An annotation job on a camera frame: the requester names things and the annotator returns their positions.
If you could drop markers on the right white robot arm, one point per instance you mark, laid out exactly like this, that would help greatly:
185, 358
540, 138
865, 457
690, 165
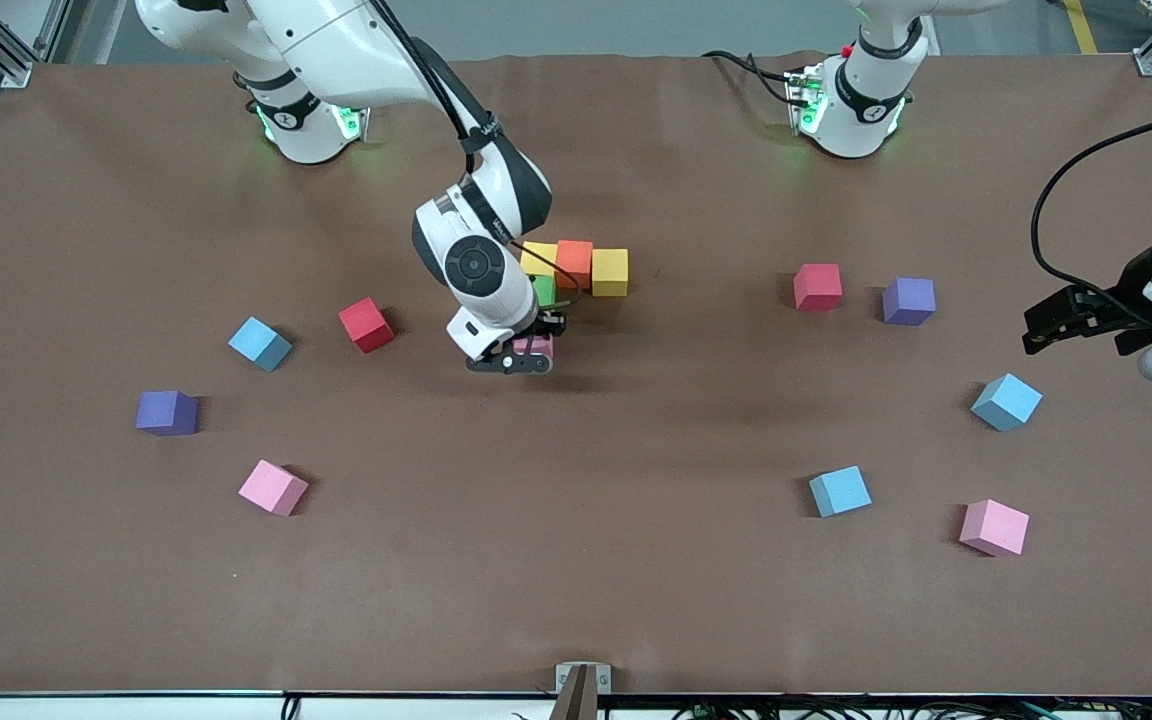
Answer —
336, 50

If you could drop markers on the pink foam cube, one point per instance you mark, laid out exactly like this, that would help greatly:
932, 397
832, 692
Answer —
272, 487
993, 527
536, 346

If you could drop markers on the metal table edge bracket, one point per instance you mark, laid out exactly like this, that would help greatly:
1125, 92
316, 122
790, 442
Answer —
583, 690

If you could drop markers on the light blue foam cube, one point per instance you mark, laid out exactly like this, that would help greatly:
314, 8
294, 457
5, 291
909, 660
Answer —
1006, 402
840, 490
258, 342

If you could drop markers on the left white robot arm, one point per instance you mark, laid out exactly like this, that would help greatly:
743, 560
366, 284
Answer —
861, 100

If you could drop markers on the yellow foam cube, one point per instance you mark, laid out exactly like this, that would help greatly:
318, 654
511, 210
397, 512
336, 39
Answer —
539, 258
610, 272

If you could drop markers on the violet foam cube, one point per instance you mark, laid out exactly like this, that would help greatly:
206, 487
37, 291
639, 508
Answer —
908, 300

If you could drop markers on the dark purple foam cube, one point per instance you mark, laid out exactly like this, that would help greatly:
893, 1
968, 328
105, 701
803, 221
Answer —
166, 412

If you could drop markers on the rose red foam cube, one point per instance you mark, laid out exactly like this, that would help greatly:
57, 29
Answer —
817, 286

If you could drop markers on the green foam cube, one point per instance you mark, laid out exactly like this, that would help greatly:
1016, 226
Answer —
544, 290

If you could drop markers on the brown table mat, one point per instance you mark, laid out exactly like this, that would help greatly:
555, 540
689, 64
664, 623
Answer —
576, 580

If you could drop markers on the orange foam cube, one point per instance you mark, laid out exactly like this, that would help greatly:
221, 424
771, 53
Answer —
574, 262

